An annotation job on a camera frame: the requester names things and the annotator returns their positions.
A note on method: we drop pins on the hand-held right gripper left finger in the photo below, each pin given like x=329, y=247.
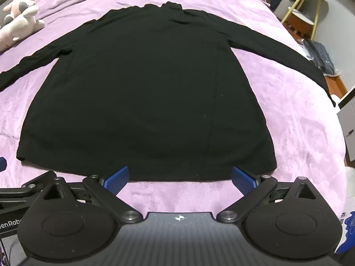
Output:
x=118, y=178

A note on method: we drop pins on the black long-sleeve shirt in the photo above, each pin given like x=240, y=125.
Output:
x=152, y=88

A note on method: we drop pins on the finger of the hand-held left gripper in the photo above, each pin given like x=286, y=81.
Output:
x=2, y=165
x=36, y=183

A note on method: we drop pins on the blue and white package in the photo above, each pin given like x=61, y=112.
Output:
x=346, y=227

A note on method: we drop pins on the plastic bag of dark clothes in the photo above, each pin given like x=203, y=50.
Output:
x=323, y=58

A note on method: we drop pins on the white box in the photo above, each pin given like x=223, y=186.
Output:
x=348, y=122

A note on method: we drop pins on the pale plush toy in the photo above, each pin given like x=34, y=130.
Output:
x=19, y=25

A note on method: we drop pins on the white side table yellow legs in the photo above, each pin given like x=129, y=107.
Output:
x=301, y=16

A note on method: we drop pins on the purple blanket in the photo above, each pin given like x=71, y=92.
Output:
x=291, y=122

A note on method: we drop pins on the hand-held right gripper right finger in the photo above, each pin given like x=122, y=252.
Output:
x=241, y=179

